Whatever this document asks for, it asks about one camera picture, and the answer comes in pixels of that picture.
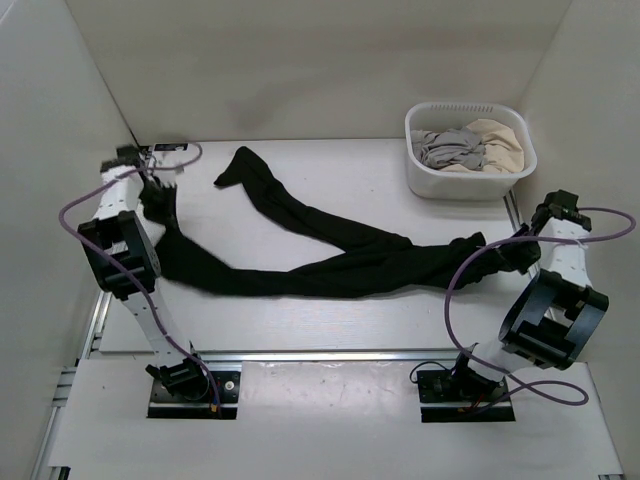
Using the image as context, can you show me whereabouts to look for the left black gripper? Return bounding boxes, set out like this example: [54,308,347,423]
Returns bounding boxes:
[137,182,179,231]

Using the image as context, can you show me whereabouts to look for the black trousers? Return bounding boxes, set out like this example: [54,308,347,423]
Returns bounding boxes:
[142,145,506,300]

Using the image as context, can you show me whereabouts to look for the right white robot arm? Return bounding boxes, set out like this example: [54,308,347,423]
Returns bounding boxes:
[449,190,609,400]

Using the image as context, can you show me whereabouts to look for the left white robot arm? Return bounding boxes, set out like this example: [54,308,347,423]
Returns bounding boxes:
[76,144,220,411]

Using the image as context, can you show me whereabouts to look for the black label sticker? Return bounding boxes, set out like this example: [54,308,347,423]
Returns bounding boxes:
[153,143,189,152]

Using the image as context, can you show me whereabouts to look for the beige garment in basket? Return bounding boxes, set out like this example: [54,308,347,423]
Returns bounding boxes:
[466,119,525,174]

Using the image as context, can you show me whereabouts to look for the grey garment in basket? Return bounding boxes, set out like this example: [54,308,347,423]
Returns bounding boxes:
[410,127,487,171]

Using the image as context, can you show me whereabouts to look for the white laundry basket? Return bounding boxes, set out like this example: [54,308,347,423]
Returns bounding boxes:
[404,101,538,201]

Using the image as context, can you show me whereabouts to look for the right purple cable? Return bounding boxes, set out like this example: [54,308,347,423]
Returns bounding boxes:
[445,205,637,407]

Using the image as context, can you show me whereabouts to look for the left aluminium rail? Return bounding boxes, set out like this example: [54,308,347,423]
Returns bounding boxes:
[77,144,152,359]

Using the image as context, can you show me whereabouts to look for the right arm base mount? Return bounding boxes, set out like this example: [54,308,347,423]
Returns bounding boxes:
[409,361,515,424]

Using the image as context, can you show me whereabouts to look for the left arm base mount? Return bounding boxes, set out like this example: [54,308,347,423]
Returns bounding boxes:
[146,362,243,420]

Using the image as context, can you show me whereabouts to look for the front aluminium rail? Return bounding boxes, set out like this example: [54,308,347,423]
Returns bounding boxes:
[199,348,569,365]

